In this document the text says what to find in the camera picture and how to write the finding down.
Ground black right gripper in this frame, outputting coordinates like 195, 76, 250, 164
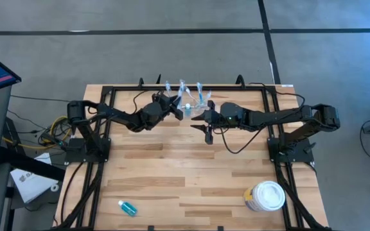
190, 100, 224, 146

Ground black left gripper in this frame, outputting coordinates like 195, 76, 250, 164
154, 92, 184, 121

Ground clear toothbrush holder cup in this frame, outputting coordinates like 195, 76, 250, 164
184, 85, 196, 101

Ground blue toothbrush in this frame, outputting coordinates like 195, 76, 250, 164
164, 80, 173, 99
196, 81, 204, 105

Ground clear acrylic organizer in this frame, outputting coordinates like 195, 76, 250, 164
172, 96, 209, 117

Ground wipes canister white lid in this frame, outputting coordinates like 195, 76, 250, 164
243, 180, 286, 212

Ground black beam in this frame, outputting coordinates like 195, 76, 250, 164
0, 146, 66, 182

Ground white paper sheet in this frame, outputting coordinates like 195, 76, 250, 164
10, 153, 60, 204

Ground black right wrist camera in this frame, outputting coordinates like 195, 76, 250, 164
208, 111, 224, 130

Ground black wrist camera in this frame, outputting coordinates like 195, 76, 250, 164
152, 92, 172, 108
208, 111, 224, 130

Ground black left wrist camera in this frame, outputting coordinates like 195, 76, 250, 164
152, 92, 172, 108

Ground black aluminium table frame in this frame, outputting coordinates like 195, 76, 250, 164
56, 75, 330, 231

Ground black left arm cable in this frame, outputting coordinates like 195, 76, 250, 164
132, 89, 155, 115

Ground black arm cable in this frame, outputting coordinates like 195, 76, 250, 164
218, 126, 266, 155
132, 89, 155, 115

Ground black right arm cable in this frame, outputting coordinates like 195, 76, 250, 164
218, 126, 266, 155

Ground black frame cable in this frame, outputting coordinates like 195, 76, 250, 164
244, 82, 305, 112

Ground yellow cable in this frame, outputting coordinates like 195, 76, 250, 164
1, 115, 72, 151

